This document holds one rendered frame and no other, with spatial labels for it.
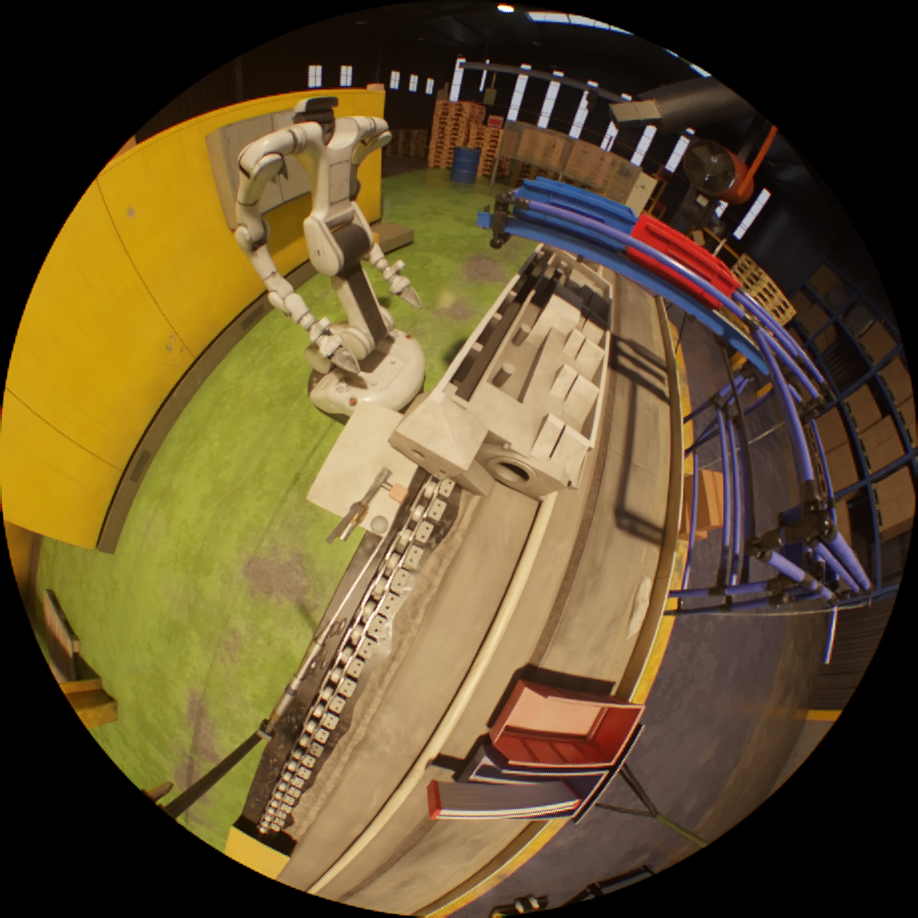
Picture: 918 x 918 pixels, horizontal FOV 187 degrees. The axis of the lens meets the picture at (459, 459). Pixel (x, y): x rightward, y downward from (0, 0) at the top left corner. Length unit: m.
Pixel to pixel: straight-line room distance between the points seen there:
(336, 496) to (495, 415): 0.40
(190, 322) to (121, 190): 1.14
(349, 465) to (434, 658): 0.50
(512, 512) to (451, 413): 0.33
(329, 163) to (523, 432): 0.94
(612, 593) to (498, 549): 0.37
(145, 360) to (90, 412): 0.52
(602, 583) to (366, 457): 0.71
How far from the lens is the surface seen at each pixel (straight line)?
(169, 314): 2.27
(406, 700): 0.76
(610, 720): 0.94
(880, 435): 10.07
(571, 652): 0.82
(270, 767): 1.03
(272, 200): 2.33
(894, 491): 9.43
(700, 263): 0.83
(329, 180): 1.02
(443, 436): 0.52
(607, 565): 0.85
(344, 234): 1.08
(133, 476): 2.58
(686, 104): 7.69
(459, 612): 0.69
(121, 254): 2.14
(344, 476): 0.68
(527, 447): 0.58
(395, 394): 1.33
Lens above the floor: 1.42
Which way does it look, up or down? 66 degrees down
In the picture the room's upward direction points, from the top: 20 degrees clockwise
